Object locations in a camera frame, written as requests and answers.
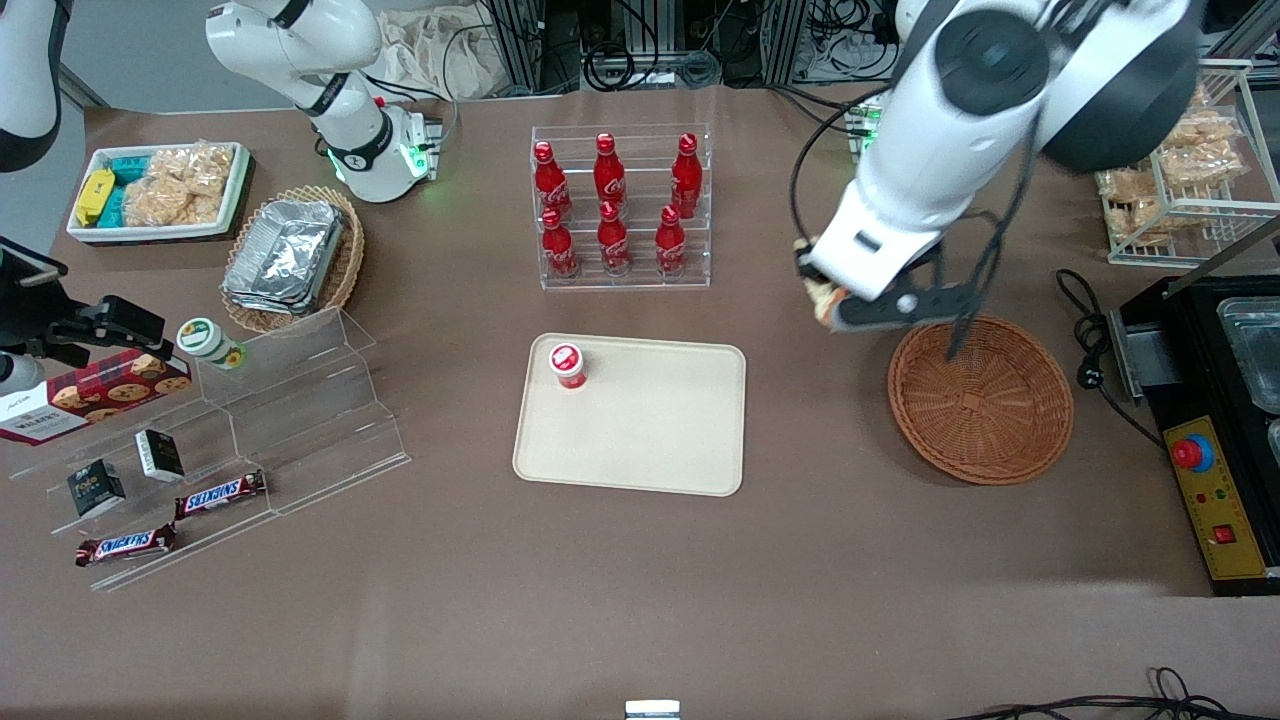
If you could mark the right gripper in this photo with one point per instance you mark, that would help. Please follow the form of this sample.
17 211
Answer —
62 328

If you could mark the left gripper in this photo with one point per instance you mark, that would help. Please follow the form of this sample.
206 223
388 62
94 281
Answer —
806 267

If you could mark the triangular sandwich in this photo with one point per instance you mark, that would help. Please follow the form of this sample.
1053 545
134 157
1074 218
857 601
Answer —
825 295

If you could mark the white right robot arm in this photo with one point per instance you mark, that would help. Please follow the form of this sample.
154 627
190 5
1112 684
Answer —
300 40

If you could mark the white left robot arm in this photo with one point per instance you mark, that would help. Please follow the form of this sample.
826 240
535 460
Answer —
950 130

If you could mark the beige plastic tray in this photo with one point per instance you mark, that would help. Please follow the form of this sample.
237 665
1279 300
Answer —
650 430

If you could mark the brown round wicker basket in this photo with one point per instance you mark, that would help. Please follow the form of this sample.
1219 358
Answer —
1000 450

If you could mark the tan oval wicker basket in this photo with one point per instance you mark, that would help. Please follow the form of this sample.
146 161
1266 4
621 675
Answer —
348 270

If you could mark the white round container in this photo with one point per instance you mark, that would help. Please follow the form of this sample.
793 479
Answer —
18 375

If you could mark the red cookie box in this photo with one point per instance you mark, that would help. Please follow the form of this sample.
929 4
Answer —
100 392

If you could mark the teal snack packet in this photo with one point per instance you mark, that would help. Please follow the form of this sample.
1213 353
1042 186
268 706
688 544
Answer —
130 168
113 208

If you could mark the yellow snack packet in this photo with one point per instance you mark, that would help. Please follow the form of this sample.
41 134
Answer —
95 195

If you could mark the white rectangular plastic bin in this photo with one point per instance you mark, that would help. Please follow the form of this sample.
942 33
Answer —
160 233

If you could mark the red cola bottle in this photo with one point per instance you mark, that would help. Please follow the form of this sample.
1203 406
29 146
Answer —
686 180
670 245
613 245
550 185
609 175
558 250

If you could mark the green lid cup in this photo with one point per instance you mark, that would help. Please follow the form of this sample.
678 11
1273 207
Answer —
205 338

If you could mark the small black box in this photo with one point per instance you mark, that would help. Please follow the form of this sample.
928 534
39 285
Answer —
160 455
96 488

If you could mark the bagged rice crackers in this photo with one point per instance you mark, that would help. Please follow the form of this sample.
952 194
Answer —
180 190

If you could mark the clear acrylic bottle rack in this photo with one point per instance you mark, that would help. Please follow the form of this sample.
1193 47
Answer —
640 150

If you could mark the Snickers chocolate bar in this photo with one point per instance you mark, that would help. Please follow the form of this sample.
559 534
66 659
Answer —
125 545
220 494

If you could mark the stacked foil containers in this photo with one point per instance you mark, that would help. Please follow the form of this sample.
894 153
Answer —
285 255

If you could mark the red lid yogurt cup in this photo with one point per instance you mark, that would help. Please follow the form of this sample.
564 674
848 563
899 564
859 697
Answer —
567 365

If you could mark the bagged cracker snack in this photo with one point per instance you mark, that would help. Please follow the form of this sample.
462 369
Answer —
1215 128
1120 185
1205 165
1135 215

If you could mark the clear acrylic stepped display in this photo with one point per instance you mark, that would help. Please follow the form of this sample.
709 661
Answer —
320 420

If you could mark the black appliance with yellow panel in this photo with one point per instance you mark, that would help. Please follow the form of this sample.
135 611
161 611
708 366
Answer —
1190 340

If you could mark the red emergency stop button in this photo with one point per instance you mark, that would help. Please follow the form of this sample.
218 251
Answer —
1192 453

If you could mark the steel pan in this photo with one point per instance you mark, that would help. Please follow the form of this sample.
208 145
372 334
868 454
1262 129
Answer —
1255 350

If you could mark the beige cloth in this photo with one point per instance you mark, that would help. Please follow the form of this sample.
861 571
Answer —
440 55

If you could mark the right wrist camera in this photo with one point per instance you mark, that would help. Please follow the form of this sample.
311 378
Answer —
120 322

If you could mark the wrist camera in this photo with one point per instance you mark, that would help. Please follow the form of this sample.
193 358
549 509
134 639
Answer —
120 322
920 305

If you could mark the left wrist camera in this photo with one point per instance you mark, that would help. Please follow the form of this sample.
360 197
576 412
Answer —
920 305

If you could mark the aluminium frame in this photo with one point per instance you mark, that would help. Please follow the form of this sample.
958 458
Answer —
525 45

